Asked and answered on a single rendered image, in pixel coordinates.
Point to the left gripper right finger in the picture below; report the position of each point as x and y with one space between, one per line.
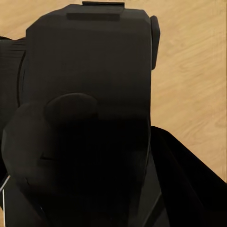
193 194

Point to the digital camera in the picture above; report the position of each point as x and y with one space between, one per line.
75 111

